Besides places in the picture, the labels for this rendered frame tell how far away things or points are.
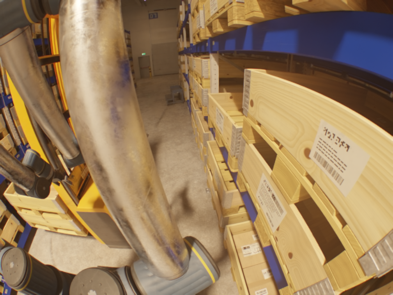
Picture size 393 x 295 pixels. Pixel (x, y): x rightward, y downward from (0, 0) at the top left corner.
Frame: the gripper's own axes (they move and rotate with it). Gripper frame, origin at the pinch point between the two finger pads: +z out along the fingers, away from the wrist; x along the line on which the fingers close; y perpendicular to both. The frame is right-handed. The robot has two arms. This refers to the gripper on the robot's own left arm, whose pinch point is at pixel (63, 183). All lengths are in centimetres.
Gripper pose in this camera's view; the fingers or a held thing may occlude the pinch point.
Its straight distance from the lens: 132.8
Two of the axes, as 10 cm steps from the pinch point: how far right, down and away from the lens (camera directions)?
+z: 0.1, 5.4, 8.4
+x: -9.9, 1.5, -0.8
